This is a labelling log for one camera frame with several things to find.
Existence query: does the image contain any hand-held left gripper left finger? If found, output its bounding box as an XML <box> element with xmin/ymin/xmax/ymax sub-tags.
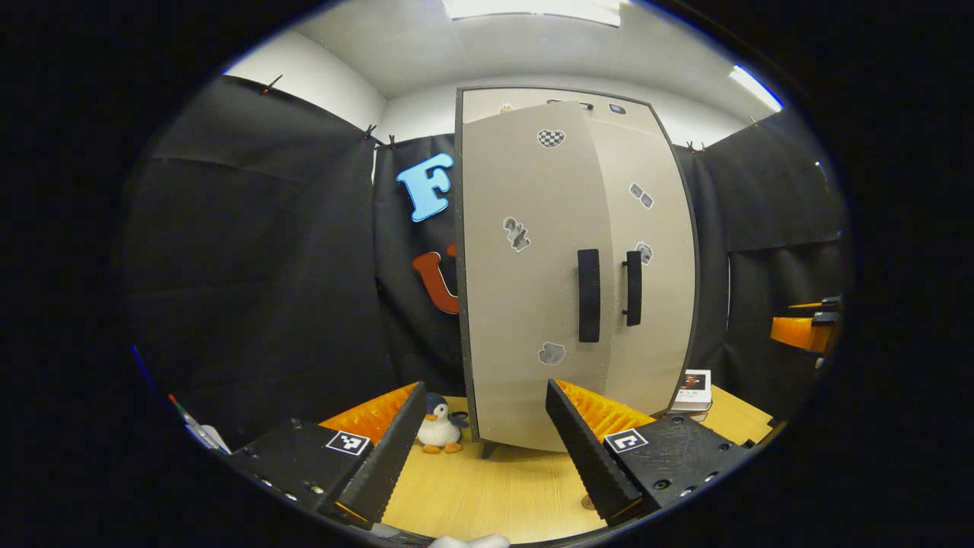
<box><xmin>228</xmin><ymin>381</ymin><xmax>428</xmax><ymax>531</ymax></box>

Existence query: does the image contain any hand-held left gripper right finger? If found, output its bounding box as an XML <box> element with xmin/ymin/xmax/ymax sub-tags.
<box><xmin>546</xmin><ymin>378</ymin><xmax>754</xmax><ymax>527</ymax></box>

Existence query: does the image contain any white cabinet door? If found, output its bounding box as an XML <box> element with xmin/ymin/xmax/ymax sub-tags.
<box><xmin>586</xmin><ymin>114</ymin><xmax>699</xmax><ymax>416</ymax></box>
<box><xmin>457</xmin><ymin>101</ymin><xmax>616</xmax><ymax>454</ymax></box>

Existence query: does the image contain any white and grey cabinet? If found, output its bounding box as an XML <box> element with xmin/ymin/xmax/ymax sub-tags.
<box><xmin>454</xmin><ymin>86</ymin><xmax>701</xmax><ymax>460</ymax></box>

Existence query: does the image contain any white cabinet drawer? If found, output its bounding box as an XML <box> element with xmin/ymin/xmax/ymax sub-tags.
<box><xmin>462</xmin><ymin>88</ymin><xmax>655</xmax><ymax>126</ymax></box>

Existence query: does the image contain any penguin plush toy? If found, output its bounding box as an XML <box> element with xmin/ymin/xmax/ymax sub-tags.
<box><xmin>416</xmin><ymin>392</ymin><xmax>470</xmax><ymax>455</ymax></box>

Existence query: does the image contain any small white box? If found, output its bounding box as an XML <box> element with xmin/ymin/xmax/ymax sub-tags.
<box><xmin>668</xmin><ymin>369</ymin><xmax>714</xmax><ymax>422</ymax></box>

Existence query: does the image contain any white plastic object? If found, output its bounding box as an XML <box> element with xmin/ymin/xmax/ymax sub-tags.
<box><xmin>167</xmin><ymin>393</ymin><xmax>231</xmax><ymax>456</ymax></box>

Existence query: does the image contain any ceiling light panel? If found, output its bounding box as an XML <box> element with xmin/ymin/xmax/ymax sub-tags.
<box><xmin>441</xmin><ymin>0</ymin><xmax>623</xmax><ymax>28</ymax></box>
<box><xmin>728</xmin><ymin>65</ymin><xmax>785</xmax><ymax>113</ymax></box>

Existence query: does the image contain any black backdrop cloth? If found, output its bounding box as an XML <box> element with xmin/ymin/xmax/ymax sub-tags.
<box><xmin>114</xmin><ymin>75</ymin><xmax>853</xmax><ymax>450</ymax></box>

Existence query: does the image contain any black door handle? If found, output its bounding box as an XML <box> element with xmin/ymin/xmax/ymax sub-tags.
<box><xmin>622</xmin><ymin>250</ymin><xmax>644</xmax><ymax>327</ymax></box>
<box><xmin>577</xmin><ymin>248</ymin><xmax>602</xmax><ymax>344</ymax></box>

